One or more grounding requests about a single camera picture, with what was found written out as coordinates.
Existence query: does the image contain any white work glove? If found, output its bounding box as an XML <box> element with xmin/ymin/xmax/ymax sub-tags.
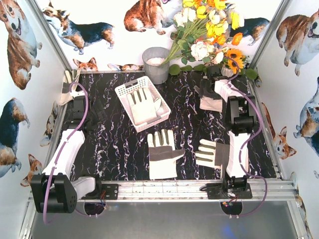
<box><xmin>127</xmin><ymin>88</ymin><xmax>161</xmax><ymax>125</ymax></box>

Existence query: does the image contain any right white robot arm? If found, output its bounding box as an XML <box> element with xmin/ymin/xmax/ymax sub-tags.
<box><xmin>195</xmin><ymin>66</ymin><xmax>258</xmax><ymax>198</ymax></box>

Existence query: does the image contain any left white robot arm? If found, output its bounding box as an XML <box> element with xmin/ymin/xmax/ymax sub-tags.
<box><xmin>30</xmin><ymin>91</ymin><xmax>102</xmax><ymax>217</ymax></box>

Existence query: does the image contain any white perforated storage basket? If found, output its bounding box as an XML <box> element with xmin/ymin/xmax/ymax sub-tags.
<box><xmin>115</xmin><ymin>76</ymin><xmax>171</xmax><ymax>132</ymax></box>

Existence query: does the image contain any small sunflower pot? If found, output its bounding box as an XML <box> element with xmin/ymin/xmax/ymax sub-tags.
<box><xmin>221</xmin><ymin>48</ymin><xmax>249</xmax><ymax>78</ymax></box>

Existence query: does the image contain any artificial flower bouquet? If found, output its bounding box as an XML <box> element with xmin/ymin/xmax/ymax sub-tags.
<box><xmin>162</xmin><ymin>0</ymin><xmax>244</xmax><ymax>65</ymax></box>

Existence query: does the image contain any left back corner glove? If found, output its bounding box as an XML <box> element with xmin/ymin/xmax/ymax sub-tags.
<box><xmin>58</xmin><ymin>69</ymin><xmax>81</xmax><ymax>106</ymax></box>

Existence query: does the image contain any grey metal bucket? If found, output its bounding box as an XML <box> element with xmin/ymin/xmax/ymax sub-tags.
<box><xmin>142</xmin><ymin>47</ymin><xmax>169</xmax><ymax>85</ymax></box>

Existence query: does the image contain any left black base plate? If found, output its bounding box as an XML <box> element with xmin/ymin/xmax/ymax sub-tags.
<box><xmin>82</xmin><ymin>183</ymin><xmax>119</xmax><ymax>200</ymax></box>

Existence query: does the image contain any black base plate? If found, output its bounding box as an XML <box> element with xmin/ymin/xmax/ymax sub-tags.
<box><xmin>82</xmin><ymin>183</ymin><xmax>119</xmax><ymax>200</ymax></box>
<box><xmin>199</xmin><ymin>183</ymin><xmax>253</xmax><ymax>200</ymax></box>

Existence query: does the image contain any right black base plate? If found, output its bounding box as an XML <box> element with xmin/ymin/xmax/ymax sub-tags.
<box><xmin>199</xmin><ymin>183</ymin><xmax>253</xmax><ymax>200</ymax></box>

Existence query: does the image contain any front aluminium rail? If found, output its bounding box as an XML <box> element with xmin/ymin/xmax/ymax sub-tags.
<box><xmin>27</xmin><ymin>179</ymin><xmax>300</xmax><ymax>203</ymax></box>

